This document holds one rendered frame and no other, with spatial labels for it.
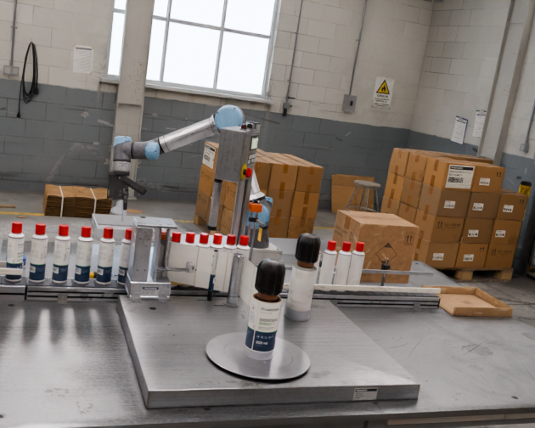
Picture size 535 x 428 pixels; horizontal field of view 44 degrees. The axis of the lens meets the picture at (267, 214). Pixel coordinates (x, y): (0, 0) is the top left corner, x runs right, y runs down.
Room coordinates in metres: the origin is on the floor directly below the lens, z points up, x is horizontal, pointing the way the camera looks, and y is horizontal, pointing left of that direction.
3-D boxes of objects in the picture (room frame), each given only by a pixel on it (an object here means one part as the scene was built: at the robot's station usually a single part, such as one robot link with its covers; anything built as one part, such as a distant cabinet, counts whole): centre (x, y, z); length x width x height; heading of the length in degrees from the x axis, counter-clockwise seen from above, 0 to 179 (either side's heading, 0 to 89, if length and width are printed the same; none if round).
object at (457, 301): (2.78, -0.92, 0.85); 0.30 x 0.26 x 0.04; 111
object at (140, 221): (2.19, 0.38, 1.14); 0.14 x 0.11 x 0.01; 111
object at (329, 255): (2.53, -0.27, 0.98); 0.05 x 0.05 x 0.20
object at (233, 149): (2.47, 0.15, 1.38); 0.17 x 0.10 x 0.19; 166
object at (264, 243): (2.93, 0.05, 0.97); 0.15 x 0.15 x 0.10
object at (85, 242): (2.20, 0.61, 0.98); 0.05 x 0.05 x 0.20
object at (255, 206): (2.47, 0.04, 1.05); 0.10 x 0.04 x 0.33; 21
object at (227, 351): (1.81, -0.04, 0.89); 0.31 x 0.31 x 0.01
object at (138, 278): (2.19, 0.38, 1.01); 0.14 x 0.13 x 0.26; 111
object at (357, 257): (2.59, -0.39, 0.98); 0.05 x 0.05 x 0.20
